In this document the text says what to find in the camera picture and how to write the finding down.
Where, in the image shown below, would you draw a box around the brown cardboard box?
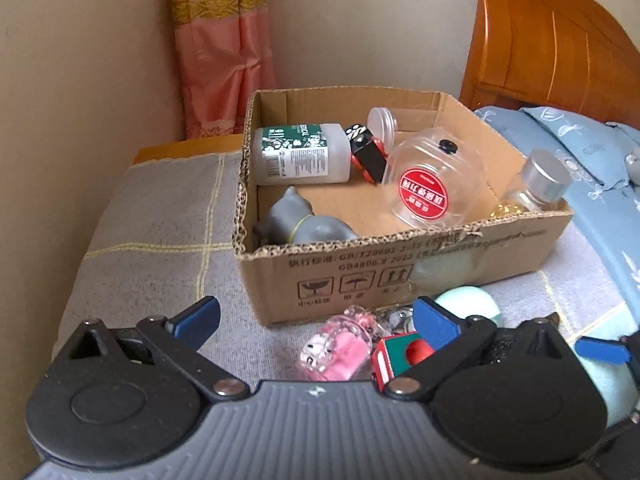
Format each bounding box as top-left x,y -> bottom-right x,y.
231,86 -> 575,329

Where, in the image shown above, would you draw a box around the red and green toy cube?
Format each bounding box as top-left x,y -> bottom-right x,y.
371,332 -> 435,392

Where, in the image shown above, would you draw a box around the blue floral bedsheet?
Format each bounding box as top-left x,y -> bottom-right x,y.
474,106 -> 640,312

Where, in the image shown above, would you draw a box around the clear plastic jar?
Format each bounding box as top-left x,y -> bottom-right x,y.
366,106 -> 442,144

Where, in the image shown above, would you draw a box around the white bottle green label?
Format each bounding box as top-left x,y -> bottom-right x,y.
252,122 -> 353,185

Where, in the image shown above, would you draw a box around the wooden headboard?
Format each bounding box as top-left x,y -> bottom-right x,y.
459,0 -> 640,129

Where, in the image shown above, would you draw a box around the pink clear keychain toy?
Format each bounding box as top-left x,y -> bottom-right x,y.
299,305 -> 416,382

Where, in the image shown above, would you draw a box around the clear dome container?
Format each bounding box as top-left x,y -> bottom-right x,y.
381,127 -> 486,226

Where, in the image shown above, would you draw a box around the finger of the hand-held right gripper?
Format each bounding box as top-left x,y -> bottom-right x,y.
597,399 -> 640,461
574,330 -> 640,367

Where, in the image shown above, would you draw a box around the grey elephant toy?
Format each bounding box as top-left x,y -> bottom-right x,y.
252,186 -> 360,249

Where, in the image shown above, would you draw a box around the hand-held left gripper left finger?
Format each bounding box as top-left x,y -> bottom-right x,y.
66,296 -> 251,404

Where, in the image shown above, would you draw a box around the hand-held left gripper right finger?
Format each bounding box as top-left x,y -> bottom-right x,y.
383,297 -> 572,404

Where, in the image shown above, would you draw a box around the blue floral pillow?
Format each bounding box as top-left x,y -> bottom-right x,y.
519,105 -> 640,192

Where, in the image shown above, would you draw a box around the glass bottle of gold capsules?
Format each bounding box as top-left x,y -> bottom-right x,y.
489,149 -> 573,221

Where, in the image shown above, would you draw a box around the black toy car red wheels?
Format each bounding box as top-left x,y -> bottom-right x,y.
346,123 -> 389,187

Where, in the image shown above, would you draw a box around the pink curtain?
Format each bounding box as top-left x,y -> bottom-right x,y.
167,0 -> 277,140

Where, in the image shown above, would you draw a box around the mint green round case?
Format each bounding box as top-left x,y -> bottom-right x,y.
433,285 -> 503,325

